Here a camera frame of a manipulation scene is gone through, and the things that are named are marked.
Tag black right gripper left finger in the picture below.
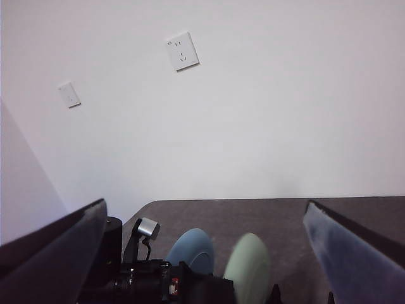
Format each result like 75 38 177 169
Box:
0 198 108 304

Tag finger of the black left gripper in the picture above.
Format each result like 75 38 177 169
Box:
177 261 237 304

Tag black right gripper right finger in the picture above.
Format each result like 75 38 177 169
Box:
302 200 405 304

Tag blue plate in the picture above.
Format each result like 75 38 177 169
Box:
166 227 215 276

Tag pale green plate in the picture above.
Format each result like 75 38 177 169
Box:
223 232 272 300

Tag black plastic plate rack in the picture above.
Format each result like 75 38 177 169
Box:
270 282 337 304

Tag pale grey camera box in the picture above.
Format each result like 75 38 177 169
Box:
135 217 161 239

